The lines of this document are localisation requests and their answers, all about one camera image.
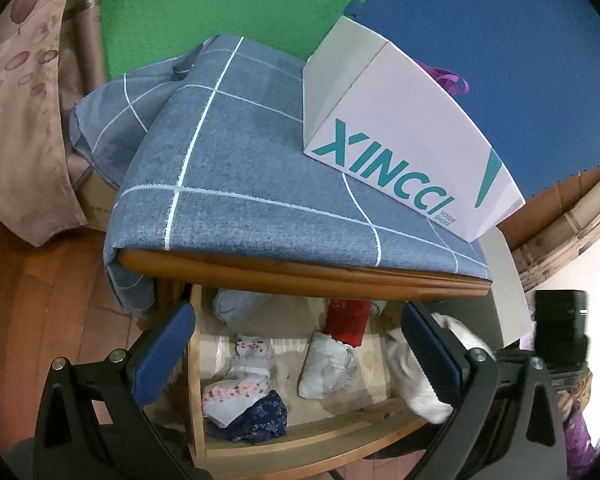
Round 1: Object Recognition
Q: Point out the grey white underwear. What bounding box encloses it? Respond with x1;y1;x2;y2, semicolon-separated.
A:
298;333;360;400

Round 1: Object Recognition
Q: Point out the red underwear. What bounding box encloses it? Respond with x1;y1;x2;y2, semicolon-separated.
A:
323;299;372;348

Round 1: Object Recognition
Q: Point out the navy floral underwear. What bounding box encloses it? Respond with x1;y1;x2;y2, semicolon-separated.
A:
206;390;288;444

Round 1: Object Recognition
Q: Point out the purple bra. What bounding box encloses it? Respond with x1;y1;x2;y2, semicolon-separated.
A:
416;61;469;96

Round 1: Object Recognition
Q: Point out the white pink floral underwear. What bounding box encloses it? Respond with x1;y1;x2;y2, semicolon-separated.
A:
201;335;274;428

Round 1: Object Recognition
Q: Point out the purple patterned sleeve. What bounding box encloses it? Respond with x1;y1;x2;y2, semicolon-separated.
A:
564;403;600;480

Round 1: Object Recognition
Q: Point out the light blue sock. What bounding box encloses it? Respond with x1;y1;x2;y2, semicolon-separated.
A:
212;289;268;330

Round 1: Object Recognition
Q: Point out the wooden nightstand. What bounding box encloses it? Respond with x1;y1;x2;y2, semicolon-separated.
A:
118;248;492;301

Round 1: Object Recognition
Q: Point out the white XINCCI shoe box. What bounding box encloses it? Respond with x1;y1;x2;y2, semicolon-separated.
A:
302;16;524;242

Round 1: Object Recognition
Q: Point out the blue checked cloth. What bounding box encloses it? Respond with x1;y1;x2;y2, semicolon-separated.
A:
69;35;491;315

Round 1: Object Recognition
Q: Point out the pink floral curtain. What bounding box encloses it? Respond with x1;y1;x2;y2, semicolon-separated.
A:
0;0;107;247

